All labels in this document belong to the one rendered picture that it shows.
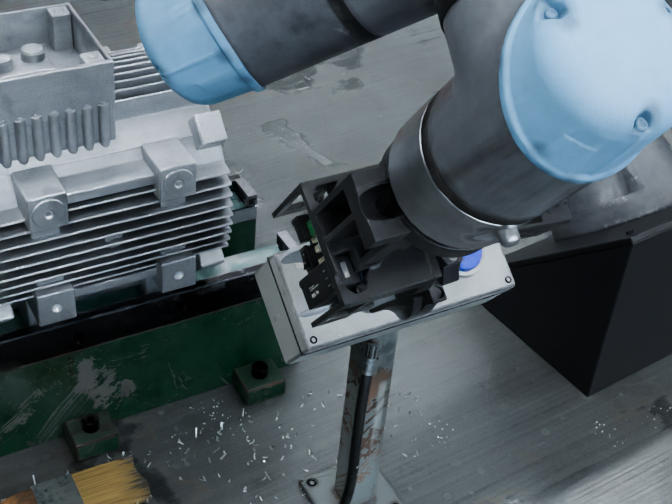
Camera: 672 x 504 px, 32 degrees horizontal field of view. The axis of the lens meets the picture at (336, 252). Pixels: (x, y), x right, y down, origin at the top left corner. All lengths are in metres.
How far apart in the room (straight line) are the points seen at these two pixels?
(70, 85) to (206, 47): 0.32
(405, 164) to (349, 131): 0.90
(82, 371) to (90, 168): 0.20
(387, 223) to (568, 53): 0.16
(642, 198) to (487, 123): 0.69
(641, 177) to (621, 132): 0.71
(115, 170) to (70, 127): 0.05
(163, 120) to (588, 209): 0.45
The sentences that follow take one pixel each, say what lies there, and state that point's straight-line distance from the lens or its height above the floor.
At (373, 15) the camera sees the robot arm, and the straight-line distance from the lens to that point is 0.54.
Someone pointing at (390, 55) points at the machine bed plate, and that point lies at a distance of 1.63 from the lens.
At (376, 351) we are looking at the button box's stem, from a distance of 0.85.
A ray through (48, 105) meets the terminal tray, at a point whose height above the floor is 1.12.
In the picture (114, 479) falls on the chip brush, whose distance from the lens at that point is 1.01.
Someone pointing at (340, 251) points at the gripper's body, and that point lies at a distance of 0.61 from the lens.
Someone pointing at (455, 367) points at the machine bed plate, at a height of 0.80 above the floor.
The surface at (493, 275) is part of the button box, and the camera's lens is 0.84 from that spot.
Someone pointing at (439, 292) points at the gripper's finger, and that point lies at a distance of 0.67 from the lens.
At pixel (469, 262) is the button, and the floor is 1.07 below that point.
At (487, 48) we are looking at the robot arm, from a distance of 0.48.
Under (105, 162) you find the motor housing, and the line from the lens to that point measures 0.90.
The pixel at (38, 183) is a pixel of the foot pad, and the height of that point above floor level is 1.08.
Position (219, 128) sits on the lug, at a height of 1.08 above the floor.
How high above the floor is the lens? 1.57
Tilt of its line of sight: 38 degrees down
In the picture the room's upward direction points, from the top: 6 degrees clockwise
